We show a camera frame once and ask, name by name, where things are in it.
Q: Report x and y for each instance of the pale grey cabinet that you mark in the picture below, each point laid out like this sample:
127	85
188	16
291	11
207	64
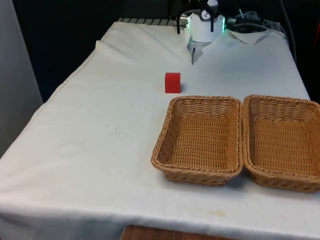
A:
15	75

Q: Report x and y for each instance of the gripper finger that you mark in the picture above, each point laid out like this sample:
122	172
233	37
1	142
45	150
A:
212	25
178	26

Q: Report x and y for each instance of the red cube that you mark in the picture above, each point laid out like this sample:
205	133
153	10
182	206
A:
172	83

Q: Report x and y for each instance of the wicker basket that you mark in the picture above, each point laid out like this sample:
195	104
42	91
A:
285	140
200	135

